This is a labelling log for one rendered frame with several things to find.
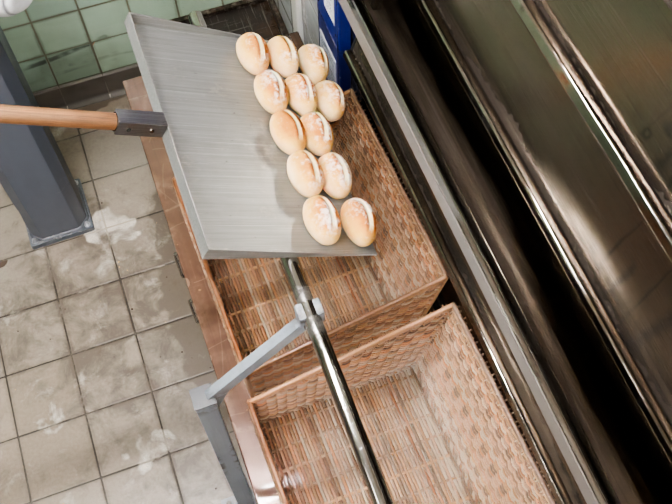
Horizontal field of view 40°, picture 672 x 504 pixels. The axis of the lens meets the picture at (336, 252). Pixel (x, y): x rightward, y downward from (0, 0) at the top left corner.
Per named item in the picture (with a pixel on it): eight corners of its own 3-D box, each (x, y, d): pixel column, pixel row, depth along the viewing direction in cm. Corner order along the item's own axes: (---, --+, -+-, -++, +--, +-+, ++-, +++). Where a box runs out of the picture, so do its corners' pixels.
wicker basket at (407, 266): (354, 150, 244) (354, 82, 220) (443, 331, 218) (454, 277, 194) (178, 209, 236) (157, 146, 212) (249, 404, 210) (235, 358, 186)
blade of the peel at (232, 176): (202, 259, 150) (208, 249, 149) (123, 22, 176) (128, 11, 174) (376, 255, 171) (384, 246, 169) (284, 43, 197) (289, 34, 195)
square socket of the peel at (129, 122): (113, 136, 157) (119, 123, 155) (108, 119, 159) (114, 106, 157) (162, 139, 162) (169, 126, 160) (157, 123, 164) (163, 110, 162)
